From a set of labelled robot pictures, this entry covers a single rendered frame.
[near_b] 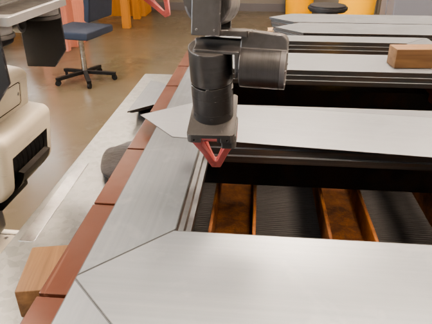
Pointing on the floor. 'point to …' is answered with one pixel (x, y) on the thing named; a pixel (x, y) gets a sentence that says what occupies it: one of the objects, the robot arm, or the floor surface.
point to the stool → (328, 8)
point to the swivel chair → (76, 28)
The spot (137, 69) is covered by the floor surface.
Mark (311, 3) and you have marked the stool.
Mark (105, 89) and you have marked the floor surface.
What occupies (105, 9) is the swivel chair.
